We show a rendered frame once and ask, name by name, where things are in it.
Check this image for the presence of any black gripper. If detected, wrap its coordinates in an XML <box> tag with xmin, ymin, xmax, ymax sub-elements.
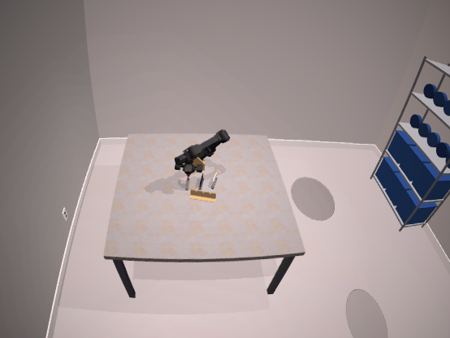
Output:
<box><xmin>175</xmin><ymin>160</ymin><xmax>203</xmax><ymax>173</ymax></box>

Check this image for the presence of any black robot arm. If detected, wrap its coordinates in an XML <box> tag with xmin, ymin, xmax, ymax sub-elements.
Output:
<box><xmin>175</xmin><ymin>129</ymin><xmax>230</xmax><ymax>175</ymax></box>

